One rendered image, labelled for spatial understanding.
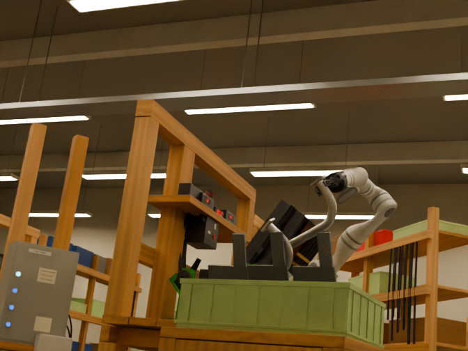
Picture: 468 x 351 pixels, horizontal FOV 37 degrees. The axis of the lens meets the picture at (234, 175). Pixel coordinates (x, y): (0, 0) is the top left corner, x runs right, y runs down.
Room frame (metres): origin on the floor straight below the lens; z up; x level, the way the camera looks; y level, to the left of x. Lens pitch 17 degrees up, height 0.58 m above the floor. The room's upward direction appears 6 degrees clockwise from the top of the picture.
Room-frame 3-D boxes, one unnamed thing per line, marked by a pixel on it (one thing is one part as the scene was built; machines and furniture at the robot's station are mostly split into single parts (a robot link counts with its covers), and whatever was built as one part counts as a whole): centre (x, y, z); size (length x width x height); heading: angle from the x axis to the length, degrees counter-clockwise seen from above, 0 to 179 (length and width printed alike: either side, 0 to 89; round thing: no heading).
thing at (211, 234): (3.80, 0.14, 1.42); 0.17 x 0.12 x 0.15; 156
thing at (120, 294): (3.93, 0.18, 1.36); 1.49 x 0.09 x 0.97; 156
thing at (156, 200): (3.92, 0.14, 1.52); 0.90 x 0.25 x 0.04; 156
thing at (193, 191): (3.64, 0.22, 1.59); 0.15 x 0.07 x 0.07; 156
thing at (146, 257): (3.96, 0.24, 1.23); 1.30 x 0.05 x 0.09; 156
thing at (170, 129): (3.93, 0.18, 1.89); 1.50 x 0.09 x 0.09; 156
